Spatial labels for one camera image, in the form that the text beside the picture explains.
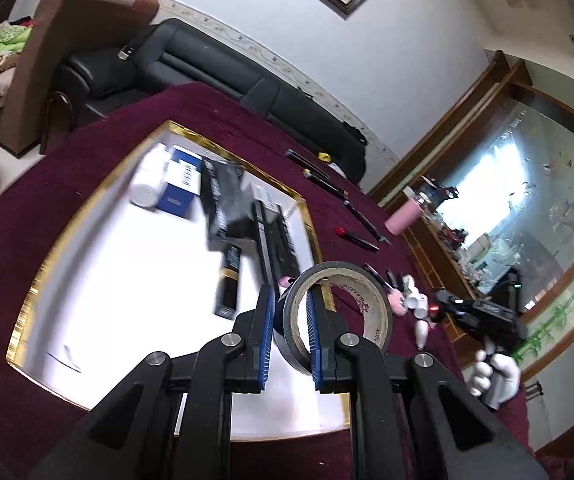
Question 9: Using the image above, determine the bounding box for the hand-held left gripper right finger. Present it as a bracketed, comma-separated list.
[305, 290, 548, 480]

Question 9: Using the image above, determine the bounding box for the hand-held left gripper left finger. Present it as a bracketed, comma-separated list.
[32, 284, 275, 480]

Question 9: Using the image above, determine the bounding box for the black tape roll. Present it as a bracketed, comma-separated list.
[273, 261, 394, 377]

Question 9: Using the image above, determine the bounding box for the black gold lipstick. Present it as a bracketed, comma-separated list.
[212, 242, 246, 319]

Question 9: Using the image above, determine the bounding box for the white gold-rimmed tray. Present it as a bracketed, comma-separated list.
[6, 120, 353, 443]

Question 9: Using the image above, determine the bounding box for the black crab print sachet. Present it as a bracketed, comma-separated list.
[200, 156, 259, 252]

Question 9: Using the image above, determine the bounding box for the navy blue white box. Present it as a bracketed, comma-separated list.
[157, 145, 204, 219]

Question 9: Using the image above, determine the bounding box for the white plastic bottle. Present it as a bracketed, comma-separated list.
[129, 142, 171, 209]

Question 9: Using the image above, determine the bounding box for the person's right hand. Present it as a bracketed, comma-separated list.
[467, 349, 522, 412]

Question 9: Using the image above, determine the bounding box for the white bottle red mark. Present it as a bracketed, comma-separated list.
[413, 319, 431, 350]

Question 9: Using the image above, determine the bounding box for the red-capped black marker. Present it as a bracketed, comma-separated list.
[335, 227, 381, 252]

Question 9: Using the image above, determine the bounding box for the glass aquarium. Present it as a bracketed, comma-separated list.
[407, 97, 574, 313]

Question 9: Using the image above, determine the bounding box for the pink thermos bottle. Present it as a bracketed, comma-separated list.
[384, 197, 426, 236]

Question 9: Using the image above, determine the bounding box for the slim black pen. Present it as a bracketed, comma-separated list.
[342, 199, 391, 245]

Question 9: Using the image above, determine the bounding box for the wooden brick-pattern cabinet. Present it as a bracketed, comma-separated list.
[367, 50, 535, 356]

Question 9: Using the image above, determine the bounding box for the teal-capped black marker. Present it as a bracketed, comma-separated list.
[304, 169, 348, 200]

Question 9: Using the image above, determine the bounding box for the black marker pen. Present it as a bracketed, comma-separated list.
[284, 148, 331, 181]

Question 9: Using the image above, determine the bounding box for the black leather sofa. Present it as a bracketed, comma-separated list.
[50, 17, 369, 186]

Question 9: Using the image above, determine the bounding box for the brown armchair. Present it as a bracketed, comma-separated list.
[0, 0, 161, 157]

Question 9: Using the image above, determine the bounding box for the green cloth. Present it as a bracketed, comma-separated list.
[0, 22, 34, 59]

